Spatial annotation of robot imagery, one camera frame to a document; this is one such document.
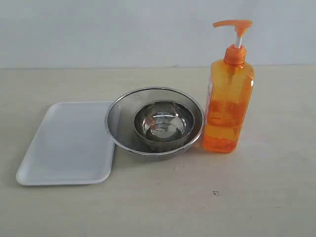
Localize orange pump soap bottle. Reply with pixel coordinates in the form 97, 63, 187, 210
202, 20, 254, 153

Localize small stainless steel bowl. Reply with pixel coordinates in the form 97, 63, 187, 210
134, 100, 195, 144

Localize steel mesh strainer basket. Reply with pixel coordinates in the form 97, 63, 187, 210
105, 87, 204, 159

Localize white rectangular plastic tray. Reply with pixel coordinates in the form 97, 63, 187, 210
16, 101, 115, 186

